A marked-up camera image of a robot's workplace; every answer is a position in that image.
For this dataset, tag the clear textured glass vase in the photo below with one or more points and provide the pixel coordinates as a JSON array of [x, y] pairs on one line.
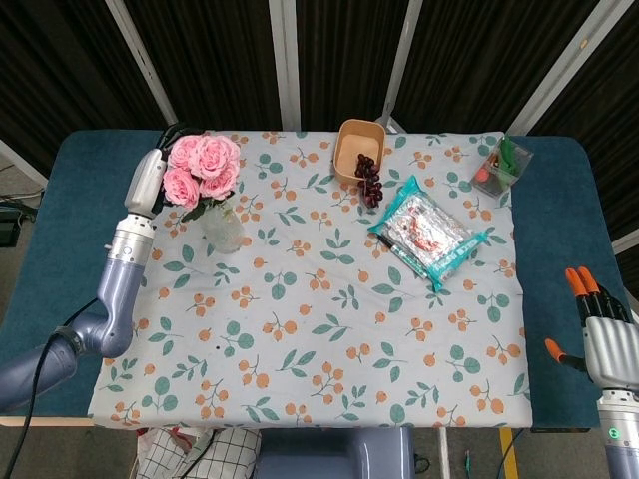
[[222, 232]]

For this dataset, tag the blue table mat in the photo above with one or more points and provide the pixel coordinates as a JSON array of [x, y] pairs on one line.
[[70, 224]]

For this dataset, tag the blue-grey robot torso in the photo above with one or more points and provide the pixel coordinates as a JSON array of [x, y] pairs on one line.
[[334, 454]]

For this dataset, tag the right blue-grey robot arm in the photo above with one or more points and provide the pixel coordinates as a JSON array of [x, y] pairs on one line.
[[621, 434]]

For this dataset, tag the beige square bowl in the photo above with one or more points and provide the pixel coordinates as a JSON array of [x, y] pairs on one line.
[[352, 157]]

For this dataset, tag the black white marker pen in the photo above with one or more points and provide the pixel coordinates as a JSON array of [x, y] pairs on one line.
[[399, 252]]

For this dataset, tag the dark red grape bunch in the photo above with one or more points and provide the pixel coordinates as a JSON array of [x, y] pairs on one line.
[[370, 182]]

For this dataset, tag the pink rose bouquet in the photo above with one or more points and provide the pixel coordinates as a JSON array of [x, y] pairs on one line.
[[202, 167]]

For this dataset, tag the white black grid bag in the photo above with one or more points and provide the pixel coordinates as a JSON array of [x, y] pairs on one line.
[[199, 451]]

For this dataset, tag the floral fruit print tablecloth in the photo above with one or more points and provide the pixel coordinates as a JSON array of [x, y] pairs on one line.
[[309, 299]]

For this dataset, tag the clear plastic box with items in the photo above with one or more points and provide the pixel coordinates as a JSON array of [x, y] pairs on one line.
[[499, 167]]

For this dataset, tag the teal silver snack packet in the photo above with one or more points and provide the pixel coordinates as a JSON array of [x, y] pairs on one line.
[[424, 234]]

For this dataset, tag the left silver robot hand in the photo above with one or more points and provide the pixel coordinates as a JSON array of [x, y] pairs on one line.
[[145, 182]]

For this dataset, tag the right silver orange-tipped robot hand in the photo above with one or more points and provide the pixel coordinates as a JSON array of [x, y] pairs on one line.
[[601, 339]]

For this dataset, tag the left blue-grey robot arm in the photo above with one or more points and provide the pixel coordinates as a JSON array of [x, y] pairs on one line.
[[90, 309]]

